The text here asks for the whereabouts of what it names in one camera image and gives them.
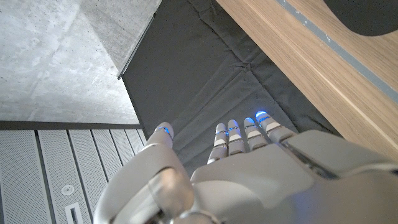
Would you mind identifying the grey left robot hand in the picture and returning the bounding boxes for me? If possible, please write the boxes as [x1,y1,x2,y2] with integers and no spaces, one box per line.
[93,110,398,224]

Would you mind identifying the black fabric backdrop curtain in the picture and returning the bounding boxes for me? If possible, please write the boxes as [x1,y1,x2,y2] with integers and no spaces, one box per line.
[117,0,343,169]

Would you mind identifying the grey tape outline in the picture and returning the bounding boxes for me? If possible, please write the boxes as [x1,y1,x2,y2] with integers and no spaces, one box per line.
[275,0,398,105]

